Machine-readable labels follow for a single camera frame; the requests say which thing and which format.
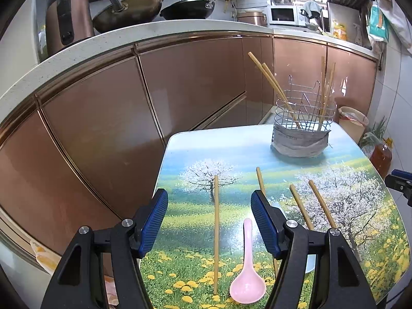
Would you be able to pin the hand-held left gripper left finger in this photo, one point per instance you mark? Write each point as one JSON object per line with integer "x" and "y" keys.
{"x": 154, "y": 222}

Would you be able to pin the copper rice cooker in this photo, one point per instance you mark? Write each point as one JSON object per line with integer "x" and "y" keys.
{"x": 254, "y": 19}

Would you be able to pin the pink plastic spoon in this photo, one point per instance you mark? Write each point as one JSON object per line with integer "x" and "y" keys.
{"x": 247, "y": 288}

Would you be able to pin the beige waste bin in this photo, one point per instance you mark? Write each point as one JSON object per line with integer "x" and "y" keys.
{"x": 352, "y": 127}

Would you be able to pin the light blue towel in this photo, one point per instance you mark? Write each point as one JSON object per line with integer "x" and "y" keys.
{"x": 310, "y": 8}

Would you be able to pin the bag of green onions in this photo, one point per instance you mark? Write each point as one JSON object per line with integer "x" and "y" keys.
{"x": 376, "y": 130}

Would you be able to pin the amber oil bottle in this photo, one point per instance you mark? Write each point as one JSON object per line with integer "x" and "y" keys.
{"x": 381, "y": 159}

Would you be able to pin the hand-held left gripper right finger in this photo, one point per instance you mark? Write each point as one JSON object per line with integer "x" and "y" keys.
{"x": 265, "y": 225}

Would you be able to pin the white speckled countertop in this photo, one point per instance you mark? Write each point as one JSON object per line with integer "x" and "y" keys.
{"x": 161, "y": 35}

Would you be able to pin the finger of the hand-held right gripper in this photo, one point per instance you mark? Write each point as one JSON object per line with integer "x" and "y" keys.
{"x": 399, "y": 183}

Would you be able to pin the copper electric kettle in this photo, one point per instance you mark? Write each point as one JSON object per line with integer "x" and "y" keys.
{"x": 80, "y": 16}

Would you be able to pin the white microwave oven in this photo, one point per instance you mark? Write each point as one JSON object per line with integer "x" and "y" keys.
{"x": 283, "y": 15}

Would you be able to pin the yellow oil bottle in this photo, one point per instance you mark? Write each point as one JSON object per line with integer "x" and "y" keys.
{"x": 339, "y": 31}

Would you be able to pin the hanging white plastic bags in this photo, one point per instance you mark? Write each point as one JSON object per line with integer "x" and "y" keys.
{"x": 399, "y": 22}

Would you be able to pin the light blue plastic spoon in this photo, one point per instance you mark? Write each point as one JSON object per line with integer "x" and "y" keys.
{"x": 309, "y": 264}

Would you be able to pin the green tissue packet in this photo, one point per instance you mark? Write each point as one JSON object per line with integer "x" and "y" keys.
{"x": 376, "y": 25}

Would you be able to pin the copper lower kitchen cabinets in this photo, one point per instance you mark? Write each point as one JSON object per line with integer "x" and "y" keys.
{"x": 193, "y": 87}

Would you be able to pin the black wok with lid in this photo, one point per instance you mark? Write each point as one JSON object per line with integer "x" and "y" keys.
{"x": 190, "y": 9}

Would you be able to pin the brass wok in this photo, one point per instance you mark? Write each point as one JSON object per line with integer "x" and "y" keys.
{"x": 138, "y": 9}

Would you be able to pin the yellow white cloth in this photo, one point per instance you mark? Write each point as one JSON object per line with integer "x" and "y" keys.
{"x": 45, "y": 257}

